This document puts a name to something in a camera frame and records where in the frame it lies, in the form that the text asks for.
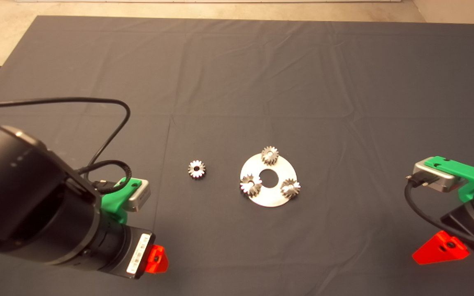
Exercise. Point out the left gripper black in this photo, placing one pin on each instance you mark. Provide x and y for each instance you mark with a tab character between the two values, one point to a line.
138	255

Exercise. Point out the small steel bevel gear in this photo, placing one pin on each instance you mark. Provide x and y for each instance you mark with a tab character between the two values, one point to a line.
290	188
196	169
269	155

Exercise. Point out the large steel bevel gear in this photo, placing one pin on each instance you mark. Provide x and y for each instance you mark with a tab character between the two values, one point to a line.
250	184

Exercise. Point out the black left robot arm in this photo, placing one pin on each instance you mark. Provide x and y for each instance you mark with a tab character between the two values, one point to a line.
15	185

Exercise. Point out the round metal plate with pins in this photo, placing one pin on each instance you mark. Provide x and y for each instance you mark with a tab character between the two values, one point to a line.
270	196

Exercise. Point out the dark grey table cloth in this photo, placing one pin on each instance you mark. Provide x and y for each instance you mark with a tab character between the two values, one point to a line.
220	82

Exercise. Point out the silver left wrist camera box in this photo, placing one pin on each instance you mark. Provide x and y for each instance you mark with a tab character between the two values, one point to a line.
140	197

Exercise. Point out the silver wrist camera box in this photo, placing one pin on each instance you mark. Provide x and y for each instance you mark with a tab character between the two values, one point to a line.
434	176
140	197

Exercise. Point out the green left camera mount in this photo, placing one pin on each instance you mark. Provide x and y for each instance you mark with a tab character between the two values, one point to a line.
113	203

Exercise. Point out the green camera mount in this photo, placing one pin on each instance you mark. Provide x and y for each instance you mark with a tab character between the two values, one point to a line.
113	203
467	172

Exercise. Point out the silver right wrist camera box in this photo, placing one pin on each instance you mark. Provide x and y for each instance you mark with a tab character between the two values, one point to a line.
434	176

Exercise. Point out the green right camera mount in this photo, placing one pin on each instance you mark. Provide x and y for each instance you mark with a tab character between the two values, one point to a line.
467	172

